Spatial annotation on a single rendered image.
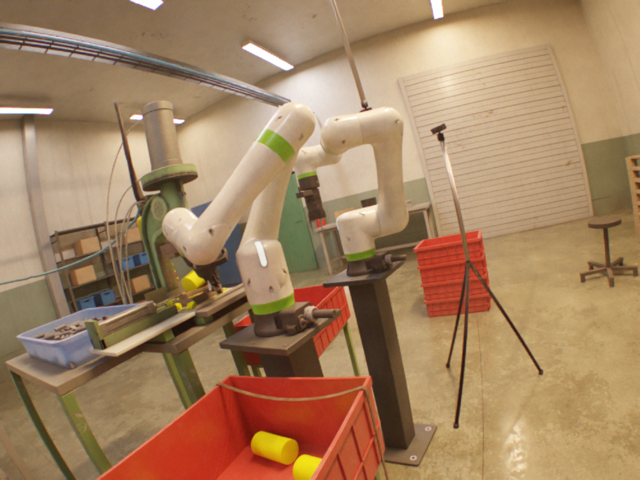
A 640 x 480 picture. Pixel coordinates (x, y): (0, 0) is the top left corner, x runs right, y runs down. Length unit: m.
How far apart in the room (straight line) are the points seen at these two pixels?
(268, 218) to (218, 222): 0.22
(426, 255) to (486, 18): 5.07
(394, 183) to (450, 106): 5.14
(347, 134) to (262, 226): 0.40
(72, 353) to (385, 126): 1.20
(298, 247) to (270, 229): 6.05
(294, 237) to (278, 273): 6.22
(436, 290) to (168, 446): 2.68
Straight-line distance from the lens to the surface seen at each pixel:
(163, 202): 1.24
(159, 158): 1.25
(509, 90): 6.50
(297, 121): 0.94
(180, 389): 2.15
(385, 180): 1.25
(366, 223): 1.32
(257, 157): 0.91
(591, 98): 7.00
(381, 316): 1.39
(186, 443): 0.87
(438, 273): 3.07
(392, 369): 1.49
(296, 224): 7.02
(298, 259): 7.17
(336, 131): 1.11
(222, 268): 7.76
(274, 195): 1.07
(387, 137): 1.15
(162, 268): 1.36
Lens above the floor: 1.22
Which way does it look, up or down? 5 degrees down
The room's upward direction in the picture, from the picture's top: 14 degrees counter-clockwise
